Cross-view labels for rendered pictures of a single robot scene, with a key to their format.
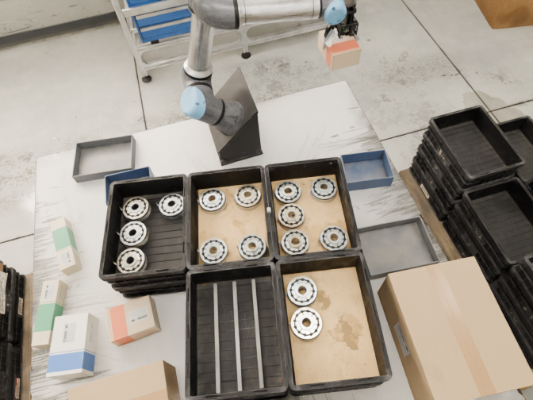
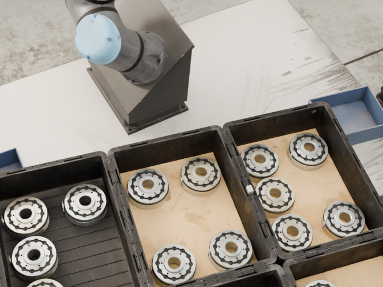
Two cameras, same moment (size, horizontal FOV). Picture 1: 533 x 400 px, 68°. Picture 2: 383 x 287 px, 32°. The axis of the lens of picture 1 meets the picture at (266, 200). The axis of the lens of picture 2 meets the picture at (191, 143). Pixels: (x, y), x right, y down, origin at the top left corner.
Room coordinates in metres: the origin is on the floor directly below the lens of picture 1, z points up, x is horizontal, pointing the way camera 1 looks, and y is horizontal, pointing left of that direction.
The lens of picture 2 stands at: (-0.03, 0.48, 2.30)
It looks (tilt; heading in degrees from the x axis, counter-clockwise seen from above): 55 degrees down; 336
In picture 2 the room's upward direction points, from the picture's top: 7 degrees clockwise
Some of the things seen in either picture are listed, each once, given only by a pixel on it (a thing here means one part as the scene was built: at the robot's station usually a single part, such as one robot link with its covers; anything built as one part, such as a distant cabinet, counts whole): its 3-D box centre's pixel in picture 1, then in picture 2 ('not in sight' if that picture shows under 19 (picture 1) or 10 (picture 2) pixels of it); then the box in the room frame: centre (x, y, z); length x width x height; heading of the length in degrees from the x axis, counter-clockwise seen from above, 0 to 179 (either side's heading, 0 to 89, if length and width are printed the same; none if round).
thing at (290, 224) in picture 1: (291, 215); (274, 194); (0.71, -0.09, 0.86); 0.10 x 0.10 x 0.01
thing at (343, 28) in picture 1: (345, 17); not in sight; (1.32, -0.37, 1.23); 0.09 x 0.08 x 0.12; 11
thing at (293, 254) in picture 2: (309, 205); (304, 176); (0.70, -0.15, 0.92); 0.40 x 0.30 x 0.02; 0
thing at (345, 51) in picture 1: (338, 48); not in sight; (1.34, -0.37, 1.08); 0.16 x 0.12 x 0.07; 11
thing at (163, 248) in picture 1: (151, 230); (64, 246); (0.70, 0.45, 0.87); 0.40 x 0.30 x 0.11; 0
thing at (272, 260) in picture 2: (228, 215); (188, 205); (0.70, 0.15, 0.92); 0.40 x 0.30 x 0.02; 0
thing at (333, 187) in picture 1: (324, 187); (309, 148); (0.81, -0.23, 0.86); 0.10 x 0.10 x 0.01
